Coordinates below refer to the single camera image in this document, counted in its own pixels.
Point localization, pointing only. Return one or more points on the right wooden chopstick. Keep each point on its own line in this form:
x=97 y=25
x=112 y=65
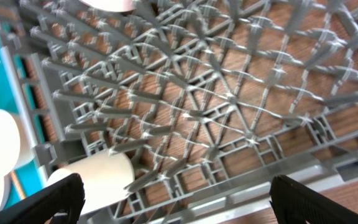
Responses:
x=17 y=185

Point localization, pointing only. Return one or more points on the grey dishwasher rack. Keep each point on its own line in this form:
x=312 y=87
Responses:
x=208 y=99

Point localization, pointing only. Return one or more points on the cream ceramic cup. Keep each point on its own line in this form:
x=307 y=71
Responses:
x=104 y=176

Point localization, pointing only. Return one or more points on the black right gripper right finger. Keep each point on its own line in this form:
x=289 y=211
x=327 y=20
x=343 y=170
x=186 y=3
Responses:
x=293 y=202

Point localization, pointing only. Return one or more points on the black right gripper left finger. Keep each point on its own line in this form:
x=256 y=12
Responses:
x=61 y=202

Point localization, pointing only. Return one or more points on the pink bowl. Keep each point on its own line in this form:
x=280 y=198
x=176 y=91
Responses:
x=111 y=5

